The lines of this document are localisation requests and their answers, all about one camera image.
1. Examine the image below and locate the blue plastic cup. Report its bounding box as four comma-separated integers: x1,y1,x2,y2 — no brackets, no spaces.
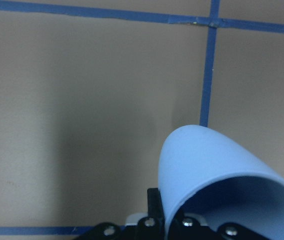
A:
158,125,284,240

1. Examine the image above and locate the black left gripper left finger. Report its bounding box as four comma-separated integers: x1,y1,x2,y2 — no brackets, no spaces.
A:
78,188,165,240

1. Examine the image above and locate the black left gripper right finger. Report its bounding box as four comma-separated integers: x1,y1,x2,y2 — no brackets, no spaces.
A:
173,209,267,240

